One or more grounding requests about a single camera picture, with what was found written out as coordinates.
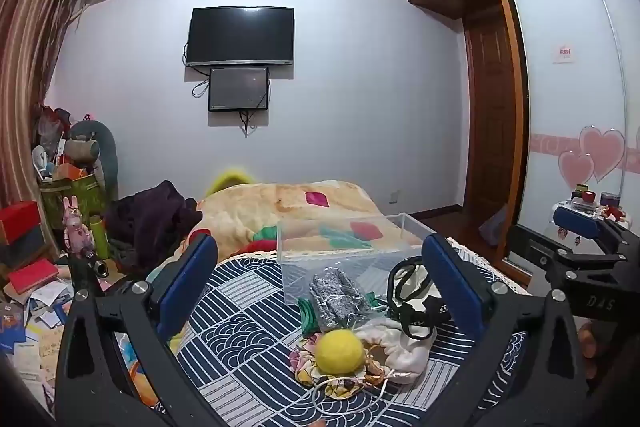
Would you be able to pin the yellow curved cushion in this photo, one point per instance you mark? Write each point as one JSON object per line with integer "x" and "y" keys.
{"x": 231, "y": 179}

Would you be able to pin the beige patchwork blanket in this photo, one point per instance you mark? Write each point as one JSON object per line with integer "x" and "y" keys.
{"x": 280, "y": 207}

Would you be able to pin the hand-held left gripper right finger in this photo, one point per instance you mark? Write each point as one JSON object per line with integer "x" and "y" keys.
{"x": 450, "y": 287}

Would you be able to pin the navy patterned bedsheet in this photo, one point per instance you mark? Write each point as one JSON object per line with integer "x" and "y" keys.
{"x": 240, "y": 337}

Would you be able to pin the red door sticker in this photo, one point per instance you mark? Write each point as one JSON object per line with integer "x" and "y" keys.
{"x": 565, "y": 53}

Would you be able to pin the yellow felt ball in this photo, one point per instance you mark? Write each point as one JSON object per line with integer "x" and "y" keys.
{"x": 339, "y": 352}

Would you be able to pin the pile of scattered papers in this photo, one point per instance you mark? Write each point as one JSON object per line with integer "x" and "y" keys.
{"x": 30, "y": 332}

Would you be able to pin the grey plush toy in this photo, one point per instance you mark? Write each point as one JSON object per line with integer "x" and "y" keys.
{"x": 92, "y": 147}

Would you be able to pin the floral scrunchie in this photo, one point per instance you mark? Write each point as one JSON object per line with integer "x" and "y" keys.
{"x": 305, "y": 369}

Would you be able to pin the black wall television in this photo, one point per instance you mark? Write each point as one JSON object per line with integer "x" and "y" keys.
{"x": 240, "y": 36}

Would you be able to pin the small black monitor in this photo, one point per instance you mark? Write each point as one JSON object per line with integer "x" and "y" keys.
{"x": 238, "y": 88}

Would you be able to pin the green paper bag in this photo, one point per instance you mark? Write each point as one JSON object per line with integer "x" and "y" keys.
{"x": 75, "y": 202}

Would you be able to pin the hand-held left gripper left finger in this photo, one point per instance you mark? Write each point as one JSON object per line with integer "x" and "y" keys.
{"x": 187, "y": 277}

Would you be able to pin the brown wooden door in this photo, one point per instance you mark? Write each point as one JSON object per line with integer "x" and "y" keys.
{"x": 492, "y": 132}

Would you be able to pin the person's right hand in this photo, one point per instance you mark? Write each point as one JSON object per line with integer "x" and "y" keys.
{"x": 589, "y": 349}

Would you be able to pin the dark purple clothing pile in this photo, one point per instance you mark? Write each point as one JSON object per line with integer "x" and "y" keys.
{"x": 145, "y": 222}

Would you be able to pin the pink rabbit toy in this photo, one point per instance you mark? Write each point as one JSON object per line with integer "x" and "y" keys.
{"x": 76, "y": 227}

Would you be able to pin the green cylinder bottle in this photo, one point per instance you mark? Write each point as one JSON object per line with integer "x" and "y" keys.
{"x": 99, "y": 237}

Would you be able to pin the striped brown curtain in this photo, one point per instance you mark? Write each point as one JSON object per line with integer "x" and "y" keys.
{"x": 27, "y": 72}

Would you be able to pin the red jar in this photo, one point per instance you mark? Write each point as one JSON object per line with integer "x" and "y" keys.
{"x": 589, "y": 196}

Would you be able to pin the dark blue jar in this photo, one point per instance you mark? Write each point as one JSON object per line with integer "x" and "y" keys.
{"x": 608, "y": 198}

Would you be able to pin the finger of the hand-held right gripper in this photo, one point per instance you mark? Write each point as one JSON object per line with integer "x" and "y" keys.
{"x": 542, "y": 247}
{"x": 575, "y": 221}

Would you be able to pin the clear plastic box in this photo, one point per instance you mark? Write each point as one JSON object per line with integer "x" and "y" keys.
{"x": 345, "y": 257}

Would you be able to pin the green fabric headband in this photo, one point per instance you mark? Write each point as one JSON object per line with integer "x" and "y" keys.
{"x": 307, "y": 317}

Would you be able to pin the white wall outlet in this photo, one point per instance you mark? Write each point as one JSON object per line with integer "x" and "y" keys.
{"x": 395, "y": 195}

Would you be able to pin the red box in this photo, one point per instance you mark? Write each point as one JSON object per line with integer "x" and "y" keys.
{"x": 17, "y": 222}

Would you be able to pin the black flashlight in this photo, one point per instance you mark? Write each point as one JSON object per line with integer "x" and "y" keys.
{"x": 97, "y": 264}

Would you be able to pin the white fabric pouch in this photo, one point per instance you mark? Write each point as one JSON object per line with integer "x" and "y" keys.
{"x": 400, "y": 352}

